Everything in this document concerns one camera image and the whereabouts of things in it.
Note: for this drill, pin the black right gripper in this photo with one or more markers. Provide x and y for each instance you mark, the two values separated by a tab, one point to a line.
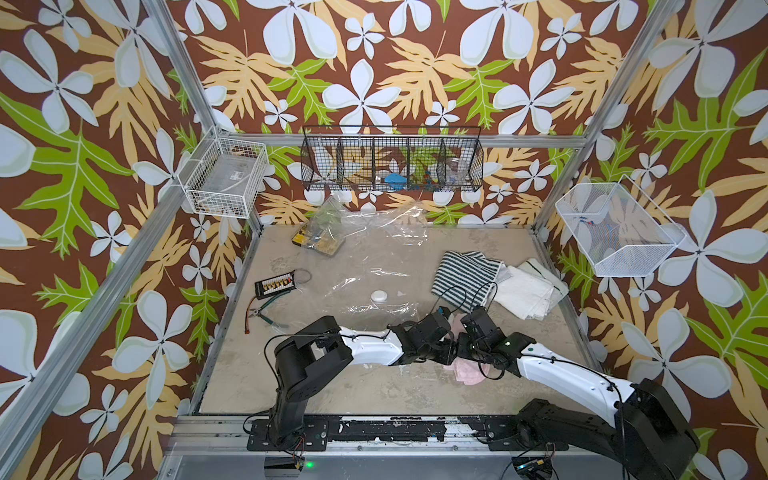
460	342

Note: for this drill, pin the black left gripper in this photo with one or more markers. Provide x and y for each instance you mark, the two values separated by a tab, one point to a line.
448	349

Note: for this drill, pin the pink towel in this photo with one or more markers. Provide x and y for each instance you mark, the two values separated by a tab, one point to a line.
466	372

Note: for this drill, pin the clear plastic vacuum bag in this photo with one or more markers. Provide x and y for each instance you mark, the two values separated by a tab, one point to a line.
384	250

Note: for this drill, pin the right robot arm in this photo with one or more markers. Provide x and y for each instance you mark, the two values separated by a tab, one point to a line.
636	424

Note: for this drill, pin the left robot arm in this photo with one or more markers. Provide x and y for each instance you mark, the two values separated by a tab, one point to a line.
305	362

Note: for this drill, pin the green white striped towel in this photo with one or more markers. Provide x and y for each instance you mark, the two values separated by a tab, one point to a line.
465	279

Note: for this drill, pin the white vacuum bag valve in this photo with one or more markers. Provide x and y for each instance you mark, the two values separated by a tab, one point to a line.
379	296

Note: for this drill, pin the white folded towel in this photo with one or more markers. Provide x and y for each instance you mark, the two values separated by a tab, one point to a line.
529	291

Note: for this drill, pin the yellow black screwdriver bit case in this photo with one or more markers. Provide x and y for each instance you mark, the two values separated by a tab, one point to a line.
325	237

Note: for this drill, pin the black parallel charging board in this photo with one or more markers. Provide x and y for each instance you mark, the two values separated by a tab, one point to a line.
275	285

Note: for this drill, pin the white mesh basket right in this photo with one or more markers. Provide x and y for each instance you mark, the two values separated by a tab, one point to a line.
619	228

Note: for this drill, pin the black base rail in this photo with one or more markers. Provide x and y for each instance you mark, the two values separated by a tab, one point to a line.
496	432

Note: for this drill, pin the green handled pliers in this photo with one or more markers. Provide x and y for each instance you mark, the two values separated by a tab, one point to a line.
259	312

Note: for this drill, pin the black wire basket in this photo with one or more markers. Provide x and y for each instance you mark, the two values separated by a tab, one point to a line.
391	159

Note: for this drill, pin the white wire basket left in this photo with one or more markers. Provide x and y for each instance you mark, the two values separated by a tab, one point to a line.
222	176

